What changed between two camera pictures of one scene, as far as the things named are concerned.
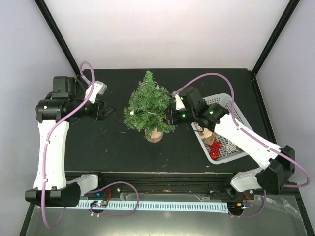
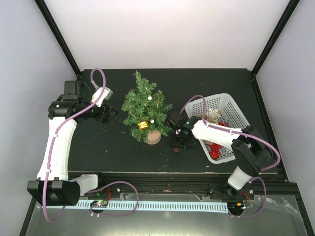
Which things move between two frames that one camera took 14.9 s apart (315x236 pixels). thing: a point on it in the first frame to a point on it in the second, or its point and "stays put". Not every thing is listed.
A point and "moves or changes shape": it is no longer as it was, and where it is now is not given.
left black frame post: x=48 y=17 stays put
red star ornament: x=215 y=148 stays put
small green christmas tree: x=147 y=107 moves or changes shape
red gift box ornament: x=214 y=156 stays put
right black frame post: x=290 y=9 stays put
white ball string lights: x=132 y=112 to x=152 y=121
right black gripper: x=171 y=119 to x=173 y=142
